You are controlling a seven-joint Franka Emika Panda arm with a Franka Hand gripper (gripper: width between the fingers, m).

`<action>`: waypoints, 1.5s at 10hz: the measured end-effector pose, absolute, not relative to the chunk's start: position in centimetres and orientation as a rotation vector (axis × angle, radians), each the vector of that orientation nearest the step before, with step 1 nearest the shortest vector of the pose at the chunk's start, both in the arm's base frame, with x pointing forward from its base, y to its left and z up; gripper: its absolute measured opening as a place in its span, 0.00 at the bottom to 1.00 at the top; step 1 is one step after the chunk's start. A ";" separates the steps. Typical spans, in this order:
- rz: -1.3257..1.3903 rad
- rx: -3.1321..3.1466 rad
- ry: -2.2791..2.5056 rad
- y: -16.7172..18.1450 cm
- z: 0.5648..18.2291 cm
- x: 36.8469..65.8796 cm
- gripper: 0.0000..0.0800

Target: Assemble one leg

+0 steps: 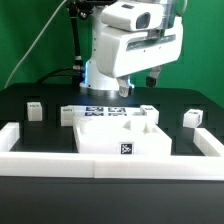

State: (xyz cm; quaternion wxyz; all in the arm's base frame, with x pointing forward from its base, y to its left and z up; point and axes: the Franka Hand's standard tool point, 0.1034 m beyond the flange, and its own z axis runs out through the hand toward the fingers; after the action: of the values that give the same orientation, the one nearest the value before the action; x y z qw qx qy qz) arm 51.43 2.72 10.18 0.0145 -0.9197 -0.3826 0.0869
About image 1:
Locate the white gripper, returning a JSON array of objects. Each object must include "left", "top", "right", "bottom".
[{"left": 96, "top": 17, "right": 183, "bottom": 97}]

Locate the white square tabletop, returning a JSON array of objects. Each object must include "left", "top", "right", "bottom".
[{"left": 73, "top": 116, "right": 172, "bottom": 156}]

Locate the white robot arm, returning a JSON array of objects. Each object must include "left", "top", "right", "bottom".
[{"left": 80, "top": 0, "right": 183, "bottom": 97}]

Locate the AprilTag base sheet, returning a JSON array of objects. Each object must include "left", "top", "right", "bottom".
[{"left": 68, "top": 105, "right": 141, "bottom": 116}]

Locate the white U-shaped fence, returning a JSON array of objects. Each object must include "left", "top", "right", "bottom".
[{"left": 0, "top": 122, "right": 224, "bottom": 181}]

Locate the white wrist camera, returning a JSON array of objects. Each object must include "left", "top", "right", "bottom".
[{"left": 101, "top": 1, "right": 163, "bottom": 32}]

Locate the black cable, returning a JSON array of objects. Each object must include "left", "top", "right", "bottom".
[{"left": 35, "top": 67, "right": 75, "bottom": 84}]

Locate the white cable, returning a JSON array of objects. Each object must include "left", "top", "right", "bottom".
[{"left": 3, "top": 0, "right": 68, "bottom": 90}]

